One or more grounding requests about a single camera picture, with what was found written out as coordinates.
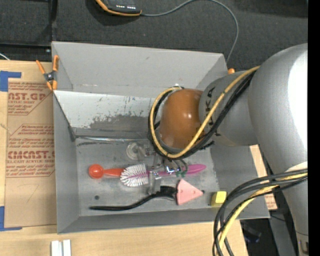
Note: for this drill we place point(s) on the pink bottle brush white bristles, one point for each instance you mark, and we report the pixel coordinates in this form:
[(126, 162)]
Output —
[(132, 175)]

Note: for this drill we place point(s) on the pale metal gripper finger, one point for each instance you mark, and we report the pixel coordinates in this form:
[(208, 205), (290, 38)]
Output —
[(155, 183), (147, 151)]

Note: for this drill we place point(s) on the brown cardboard board red print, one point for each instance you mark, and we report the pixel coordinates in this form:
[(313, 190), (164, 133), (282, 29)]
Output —
[(30, 190)]

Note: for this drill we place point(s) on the clear glass thing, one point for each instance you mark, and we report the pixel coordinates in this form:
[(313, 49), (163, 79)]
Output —
[(132, 151)]

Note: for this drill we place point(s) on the pink triangle block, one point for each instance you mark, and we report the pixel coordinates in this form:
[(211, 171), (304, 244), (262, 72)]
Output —
[(186, 192)]

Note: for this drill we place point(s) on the yellow block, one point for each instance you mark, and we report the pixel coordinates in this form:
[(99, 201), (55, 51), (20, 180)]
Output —
[(219, 198)]

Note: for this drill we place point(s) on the grey metal bin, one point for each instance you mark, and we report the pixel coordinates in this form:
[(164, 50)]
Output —
[(100, 65)]

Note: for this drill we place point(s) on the orange-red plastic spoon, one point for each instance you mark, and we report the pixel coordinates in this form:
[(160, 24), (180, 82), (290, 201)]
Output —
[(96, 171)]

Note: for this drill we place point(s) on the black brush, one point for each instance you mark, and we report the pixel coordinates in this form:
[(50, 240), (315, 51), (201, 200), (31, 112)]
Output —
[(140, 203)]

